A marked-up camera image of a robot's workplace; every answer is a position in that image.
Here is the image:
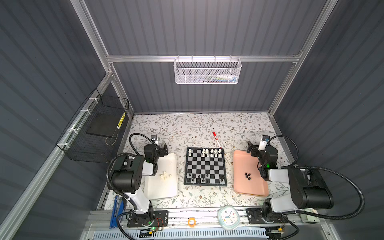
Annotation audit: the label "black chess pieces on board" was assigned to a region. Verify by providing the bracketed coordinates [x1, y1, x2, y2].
[184, 173, 227, 186]

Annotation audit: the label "yellow brush in basket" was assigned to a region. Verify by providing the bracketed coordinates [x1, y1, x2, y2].
[117, 112, 126, 130]

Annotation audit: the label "white wire basket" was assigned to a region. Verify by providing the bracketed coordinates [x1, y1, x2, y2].
[173, 58, 242, 85]

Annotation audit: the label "black chess pieces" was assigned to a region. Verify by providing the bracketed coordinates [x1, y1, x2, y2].
[184, 173, 227, 186]
[245, 173, 252, 181]

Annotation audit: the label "white chess pieces in tray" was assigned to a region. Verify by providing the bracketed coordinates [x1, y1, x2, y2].
[160, 171, 172, 180]

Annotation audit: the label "blue clamp tool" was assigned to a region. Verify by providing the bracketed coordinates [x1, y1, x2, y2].
[109, 196, 124, 229]

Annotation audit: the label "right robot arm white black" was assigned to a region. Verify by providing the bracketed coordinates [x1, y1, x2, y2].
[246, 135, 366, 234]

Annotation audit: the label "black wire basket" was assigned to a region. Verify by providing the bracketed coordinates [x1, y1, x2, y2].
[57, 90, 130, 164]

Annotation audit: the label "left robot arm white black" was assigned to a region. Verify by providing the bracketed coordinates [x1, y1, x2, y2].
[106, 133, 168, 233]

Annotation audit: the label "green emergency stop box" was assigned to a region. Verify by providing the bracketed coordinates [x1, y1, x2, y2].
[299, 208, 320, 224]

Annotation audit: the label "black white chess board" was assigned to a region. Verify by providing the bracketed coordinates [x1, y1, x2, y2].
[184, 148, 227, 187]

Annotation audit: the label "white plastic tray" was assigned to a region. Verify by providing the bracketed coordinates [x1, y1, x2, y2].
[144, 153, 178, 201]

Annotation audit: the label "red white marker pen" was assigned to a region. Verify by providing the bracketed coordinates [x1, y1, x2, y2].
[213, 132, 222, 149]

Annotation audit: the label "pink plastic tray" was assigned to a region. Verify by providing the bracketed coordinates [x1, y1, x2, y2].
[233, 150, 269, 197]

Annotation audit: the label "mint green alarm clock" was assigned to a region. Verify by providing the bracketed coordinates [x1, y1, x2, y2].
[217, 206, 241, 231]

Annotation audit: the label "white chess pieces on board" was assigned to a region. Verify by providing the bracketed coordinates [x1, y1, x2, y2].
[200, 148, 223, 158]

